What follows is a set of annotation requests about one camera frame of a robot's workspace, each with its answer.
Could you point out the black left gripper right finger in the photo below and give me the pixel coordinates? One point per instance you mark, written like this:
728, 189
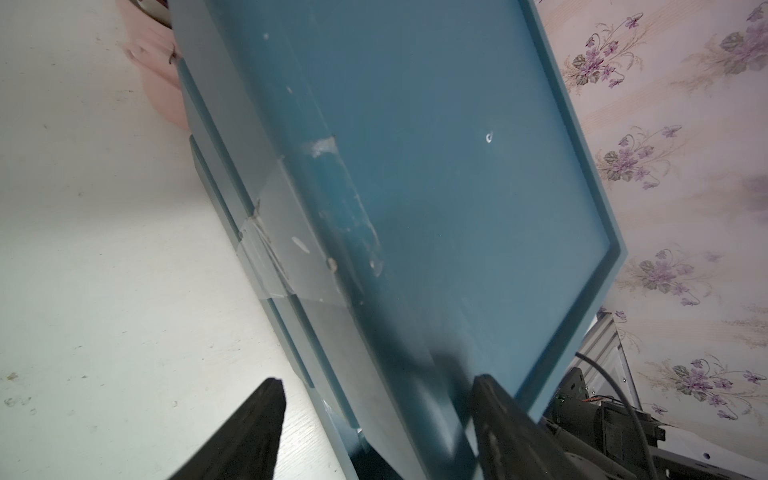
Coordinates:
511, 445

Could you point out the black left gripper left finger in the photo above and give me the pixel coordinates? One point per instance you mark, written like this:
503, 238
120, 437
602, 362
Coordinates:
246, 446

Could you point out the teal drawer cabinet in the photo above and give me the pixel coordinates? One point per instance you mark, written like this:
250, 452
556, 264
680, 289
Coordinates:
415, 198

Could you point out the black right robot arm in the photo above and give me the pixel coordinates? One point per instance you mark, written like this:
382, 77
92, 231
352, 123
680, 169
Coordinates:
592, 418

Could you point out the pink pen cup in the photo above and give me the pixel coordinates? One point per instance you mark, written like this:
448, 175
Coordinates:
152, 49

